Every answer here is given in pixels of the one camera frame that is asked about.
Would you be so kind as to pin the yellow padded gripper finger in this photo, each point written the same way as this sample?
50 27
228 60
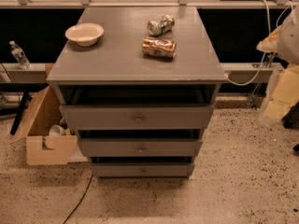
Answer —
282 94
270 43

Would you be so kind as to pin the grey bottom drawer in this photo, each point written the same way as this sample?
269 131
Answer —
147 170

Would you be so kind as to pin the grey drawer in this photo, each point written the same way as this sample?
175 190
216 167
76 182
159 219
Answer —
95 147
147 170
136 117

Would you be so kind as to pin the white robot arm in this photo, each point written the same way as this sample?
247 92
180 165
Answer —
288 39

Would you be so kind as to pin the grey drawer cabinet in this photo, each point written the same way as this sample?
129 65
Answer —
115 71

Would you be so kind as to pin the grey middle drawer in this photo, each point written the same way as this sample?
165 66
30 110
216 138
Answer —
95 147

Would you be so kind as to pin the grey top drawer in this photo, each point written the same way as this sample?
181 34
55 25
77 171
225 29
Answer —
136 117

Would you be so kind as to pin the open cardboard box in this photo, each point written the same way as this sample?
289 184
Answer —
41 148

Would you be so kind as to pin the crushed orange soda can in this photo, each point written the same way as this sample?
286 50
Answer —
156 47

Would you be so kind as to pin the crushed silver green can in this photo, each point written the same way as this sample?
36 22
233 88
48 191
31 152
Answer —
161 25

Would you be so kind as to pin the white bowl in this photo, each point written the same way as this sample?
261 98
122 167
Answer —
84 34

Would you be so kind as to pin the white cup in box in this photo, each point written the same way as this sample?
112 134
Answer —
56 130

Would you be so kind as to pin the clear plastic water bottle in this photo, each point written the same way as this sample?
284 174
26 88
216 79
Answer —
19 55

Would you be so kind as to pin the grey metal rail beam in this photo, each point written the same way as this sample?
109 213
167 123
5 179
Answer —
237 72

